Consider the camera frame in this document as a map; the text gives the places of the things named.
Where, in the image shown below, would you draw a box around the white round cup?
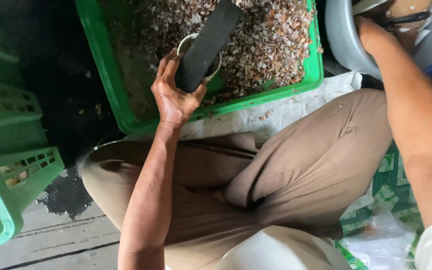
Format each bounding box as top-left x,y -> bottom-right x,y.
176,33 -> 223,82

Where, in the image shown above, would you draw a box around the green and white woven mat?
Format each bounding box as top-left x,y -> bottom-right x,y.
335,142 -> 425,270

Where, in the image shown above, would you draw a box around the green slotted plastic crate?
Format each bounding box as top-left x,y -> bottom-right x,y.
0,80 -> 65,253

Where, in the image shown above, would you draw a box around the clear plastic bag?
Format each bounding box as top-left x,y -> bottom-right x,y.
340,211 -> 416,270

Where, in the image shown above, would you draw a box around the grey plastic basin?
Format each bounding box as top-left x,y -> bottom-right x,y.
325,0 -> 432,81

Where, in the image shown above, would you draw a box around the person's white shirt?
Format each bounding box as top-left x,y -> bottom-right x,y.
165,225 -> 353,270

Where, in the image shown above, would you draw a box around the green plastic tray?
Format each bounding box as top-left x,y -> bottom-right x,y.
75,0 -> 325,136

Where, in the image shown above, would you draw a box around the black rectangular block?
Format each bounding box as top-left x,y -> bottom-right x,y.
174,0 -> 244,94

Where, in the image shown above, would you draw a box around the person's left hand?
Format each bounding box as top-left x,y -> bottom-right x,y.
151,47 -> 208,129

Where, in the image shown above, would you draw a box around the pile of broken shell fragments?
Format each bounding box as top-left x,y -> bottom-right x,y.
126,0 -> 316,104

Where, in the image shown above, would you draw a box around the person's right hand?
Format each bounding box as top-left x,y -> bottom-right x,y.
354,15 -> 391,58

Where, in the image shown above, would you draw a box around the person's tan trousers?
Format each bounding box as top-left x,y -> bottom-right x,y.
82,88 -> 394,270

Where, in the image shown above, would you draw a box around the white sack cloth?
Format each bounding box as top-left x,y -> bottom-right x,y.
126,70 -> 364,148

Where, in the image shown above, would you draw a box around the black-handled tool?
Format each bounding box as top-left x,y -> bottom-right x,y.
382,11 -> 432,31

